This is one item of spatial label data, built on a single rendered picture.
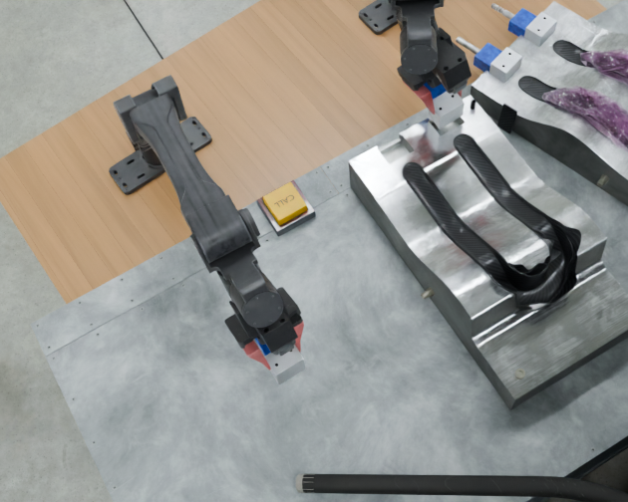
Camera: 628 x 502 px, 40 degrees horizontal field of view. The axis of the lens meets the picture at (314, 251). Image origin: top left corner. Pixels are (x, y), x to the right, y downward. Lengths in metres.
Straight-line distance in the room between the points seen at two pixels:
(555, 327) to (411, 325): 0.24
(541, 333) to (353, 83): 0.63
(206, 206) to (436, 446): 0.56
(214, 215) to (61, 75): 1.85
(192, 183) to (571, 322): 0.66
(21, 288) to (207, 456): 1.27
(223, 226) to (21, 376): 1.43
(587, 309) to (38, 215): 1.01
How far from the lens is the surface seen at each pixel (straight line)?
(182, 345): 1.54
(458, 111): 1.55
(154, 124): 1.24
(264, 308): 1.16
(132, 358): 1.55
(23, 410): 2.49
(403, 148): 1.59
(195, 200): 1.19
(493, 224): 1.49
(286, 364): 1.34
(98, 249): 1.66
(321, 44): 1.82
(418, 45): 1.35
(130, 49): 2.97
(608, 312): 1.50
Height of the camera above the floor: 2.21
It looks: 64 degrees down
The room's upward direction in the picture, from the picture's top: 10 degrees counter-clockwise
